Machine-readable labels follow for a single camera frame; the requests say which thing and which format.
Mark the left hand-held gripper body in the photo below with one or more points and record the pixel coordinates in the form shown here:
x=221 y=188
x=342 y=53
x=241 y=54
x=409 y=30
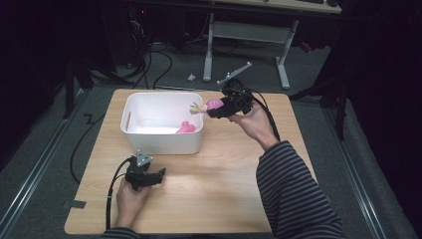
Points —
x=136 y=174

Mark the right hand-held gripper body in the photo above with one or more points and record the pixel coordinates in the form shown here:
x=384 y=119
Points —
x=240 y=99

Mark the white plastic bin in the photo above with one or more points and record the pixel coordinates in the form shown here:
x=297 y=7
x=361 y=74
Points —
x=162 y=142

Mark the pink bone toy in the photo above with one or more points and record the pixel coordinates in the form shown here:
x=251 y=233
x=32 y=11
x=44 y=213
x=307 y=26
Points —
x=186 y=128

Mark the person's left hand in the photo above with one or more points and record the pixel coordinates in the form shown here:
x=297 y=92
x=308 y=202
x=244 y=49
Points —
x=127 y=202

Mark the person's right hand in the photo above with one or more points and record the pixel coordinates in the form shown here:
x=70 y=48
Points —
x=257 y=127

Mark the small white floor object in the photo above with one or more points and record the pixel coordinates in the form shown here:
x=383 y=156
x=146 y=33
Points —
x=191 y=77

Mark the grey tape piece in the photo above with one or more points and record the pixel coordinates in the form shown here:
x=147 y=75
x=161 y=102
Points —
x=78 y=204

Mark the white-legged wooden desk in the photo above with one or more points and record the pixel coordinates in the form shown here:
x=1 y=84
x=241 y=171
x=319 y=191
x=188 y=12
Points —
x=249 y=32

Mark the red object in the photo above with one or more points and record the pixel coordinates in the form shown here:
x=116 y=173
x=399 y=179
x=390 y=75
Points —
x=306 y=47

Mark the dark metal stand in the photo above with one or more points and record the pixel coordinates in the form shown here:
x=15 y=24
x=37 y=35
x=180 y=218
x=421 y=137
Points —
x=69 y=96
x=341 y=116

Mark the dark computer tower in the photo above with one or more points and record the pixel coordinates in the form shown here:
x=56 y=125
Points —
x=138 y=26

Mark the black keyboard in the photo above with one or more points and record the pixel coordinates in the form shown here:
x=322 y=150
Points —
x=310 y=1

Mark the black computer mouse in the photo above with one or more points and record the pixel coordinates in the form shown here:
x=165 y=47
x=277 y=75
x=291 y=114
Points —
x=332 y=3

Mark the metal floor rail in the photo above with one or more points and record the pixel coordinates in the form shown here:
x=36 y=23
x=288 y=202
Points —
x=40 y=162
x=355 y=179

